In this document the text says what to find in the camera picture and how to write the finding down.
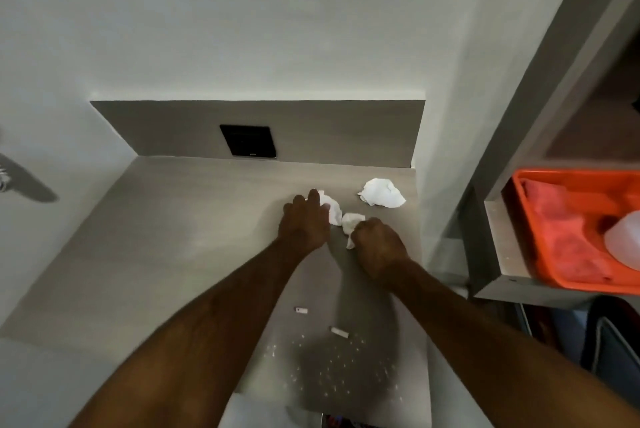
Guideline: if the person's left hand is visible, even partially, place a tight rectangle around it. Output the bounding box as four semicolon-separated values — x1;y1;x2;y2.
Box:
277;189;332;256

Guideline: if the person's right hand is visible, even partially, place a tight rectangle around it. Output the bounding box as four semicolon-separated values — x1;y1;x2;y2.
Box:
351;217;412;283

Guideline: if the small white tissue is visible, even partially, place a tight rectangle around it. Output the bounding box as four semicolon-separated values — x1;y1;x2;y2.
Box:
342;213;369;250

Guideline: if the person's right forearm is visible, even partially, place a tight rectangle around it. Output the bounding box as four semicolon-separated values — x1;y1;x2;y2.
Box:
375;259;640;428

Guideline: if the person's left forearm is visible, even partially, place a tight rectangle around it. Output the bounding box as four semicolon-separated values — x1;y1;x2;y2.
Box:
67;240;313;428

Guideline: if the large white crumpled tissue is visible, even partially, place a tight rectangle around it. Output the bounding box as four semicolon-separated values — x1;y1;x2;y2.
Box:
357;178;407;208

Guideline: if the grey wooden shelf unit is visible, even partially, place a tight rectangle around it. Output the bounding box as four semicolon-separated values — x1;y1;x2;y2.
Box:
462;0;640;311

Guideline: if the orange plastic tray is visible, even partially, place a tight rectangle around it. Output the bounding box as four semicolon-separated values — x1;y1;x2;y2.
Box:
509;169;640;296

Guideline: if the pink cloth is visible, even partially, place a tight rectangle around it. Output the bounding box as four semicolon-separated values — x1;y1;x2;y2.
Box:
521;179;613;283

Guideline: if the white plastic container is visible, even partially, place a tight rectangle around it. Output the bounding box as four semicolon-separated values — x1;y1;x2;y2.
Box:
603;210;640;271

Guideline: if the dark bag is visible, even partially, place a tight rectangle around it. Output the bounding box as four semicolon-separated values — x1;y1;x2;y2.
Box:
575;295;640;396

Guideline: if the black wall socket plate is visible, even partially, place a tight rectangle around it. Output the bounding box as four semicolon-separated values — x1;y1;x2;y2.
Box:
219;124;277;160

